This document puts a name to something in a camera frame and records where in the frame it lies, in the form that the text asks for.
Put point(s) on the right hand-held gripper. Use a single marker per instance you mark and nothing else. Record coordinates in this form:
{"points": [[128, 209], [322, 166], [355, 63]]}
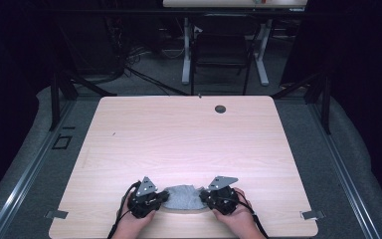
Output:
{"points": [[220, 195]]}

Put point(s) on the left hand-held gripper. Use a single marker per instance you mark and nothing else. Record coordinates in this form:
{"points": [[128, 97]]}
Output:
{"points": [[144, 199]]}

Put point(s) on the grey sock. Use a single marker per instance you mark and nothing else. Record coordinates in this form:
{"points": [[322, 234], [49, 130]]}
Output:
{"points": [[185, 197]]}

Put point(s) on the person's left hand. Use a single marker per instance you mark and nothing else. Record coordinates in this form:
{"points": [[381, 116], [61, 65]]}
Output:
{"points": [[131, 225]]}

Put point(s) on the person's right hand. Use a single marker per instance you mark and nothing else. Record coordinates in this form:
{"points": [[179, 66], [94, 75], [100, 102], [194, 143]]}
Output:
{"points": [[240, 222]]}

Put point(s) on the black metal stand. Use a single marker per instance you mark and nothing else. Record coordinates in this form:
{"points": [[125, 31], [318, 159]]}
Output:
{"points": [[321, 96], [63, 89]]}

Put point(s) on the black chair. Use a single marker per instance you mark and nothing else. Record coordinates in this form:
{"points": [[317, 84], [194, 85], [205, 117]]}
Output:
{"points": [[222, 49]]}

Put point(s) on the aluminium floor rail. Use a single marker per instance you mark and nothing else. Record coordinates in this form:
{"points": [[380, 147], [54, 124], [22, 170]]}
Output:
{"points": [[344, 179], [23, 179]]}

